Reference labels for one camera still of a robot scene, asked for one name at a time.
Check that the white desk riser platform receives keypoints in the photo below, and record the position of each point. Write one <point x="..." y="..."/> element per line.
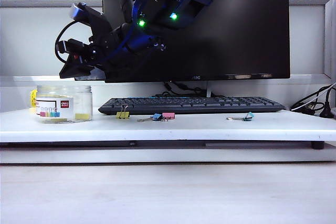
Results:
<point x="157" y="129"/>

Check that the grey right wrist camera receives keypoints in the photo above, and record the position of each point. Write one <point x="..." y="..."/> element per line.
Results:
<point x="97" y="24"/>

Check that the black AOC computer monitor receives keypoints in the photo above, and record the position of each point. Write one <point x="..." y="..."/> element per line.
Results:
<point x="236" y="37"/>

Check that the silver monitor stand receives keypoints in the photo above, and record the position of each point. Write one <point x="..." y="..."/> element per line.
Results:
<point x="209" y="90"/>

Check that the blue binder clip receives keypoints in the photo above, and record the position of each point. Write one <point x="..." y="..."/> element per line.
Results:
<point x="157" y="116"/>

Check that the clear plastic jar with label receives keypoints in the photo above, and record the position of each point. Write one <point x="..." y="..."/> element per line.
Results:
<point x="78" y="100"/>

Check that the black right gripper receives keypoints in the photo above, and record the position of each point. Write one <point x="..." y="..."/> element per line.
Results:
<point x="84" y="53"/>

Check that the teal binder clip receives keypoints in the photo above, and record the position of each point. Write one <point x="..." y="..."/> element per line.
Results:
<point x="249" y="116"/>

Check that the black computer keyboard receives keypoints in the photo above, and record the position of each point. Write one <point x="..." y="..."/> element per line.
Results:
<point x="210" y="103"/>

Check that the black power plug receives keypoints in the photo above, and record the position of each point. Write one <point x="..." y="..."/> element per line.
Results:
<point x="326" y="112"/>

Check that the pink binder clip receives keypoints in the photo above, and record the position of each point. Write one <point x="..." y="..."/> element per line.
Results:
<point x="168" y="115"/>

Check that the black riser foot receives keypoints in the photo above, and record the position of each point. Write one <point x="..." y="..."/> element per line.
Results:
<point x="317" y="145"/>

